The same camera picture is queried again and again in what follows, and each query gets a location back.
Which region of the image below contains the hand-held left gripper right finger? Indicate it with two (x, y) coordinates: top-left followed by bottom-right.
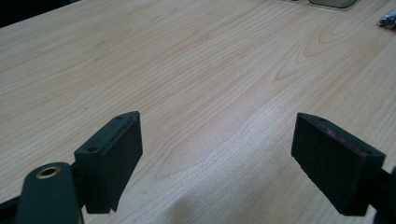
(290, 112), (387, 217)

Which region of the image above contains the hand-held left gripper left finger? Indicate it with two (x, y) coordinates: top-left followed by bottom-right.
(74, 110), (144, 216)

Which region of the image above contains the small blue and silver object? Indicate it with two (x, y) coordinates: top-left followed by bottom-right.
(378, 8), (396, 31)

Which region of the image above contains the white tray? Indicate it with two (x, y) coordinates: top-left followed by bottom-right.
(281, 0), (359, 9)

